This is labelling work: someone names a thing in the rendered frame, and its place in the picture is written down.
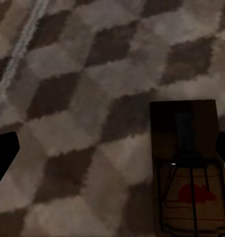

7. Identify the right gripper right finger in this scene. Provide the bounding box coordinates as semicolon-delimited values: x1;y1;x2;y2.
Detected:
215;131;225;162

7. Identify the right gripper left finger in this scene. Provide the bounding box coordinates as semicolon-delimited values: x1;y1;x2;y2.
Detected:
0;131;20;181

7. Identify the mousetrap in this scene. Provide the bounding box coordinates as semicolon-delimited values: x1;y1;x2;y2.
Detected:
150;99;225;237

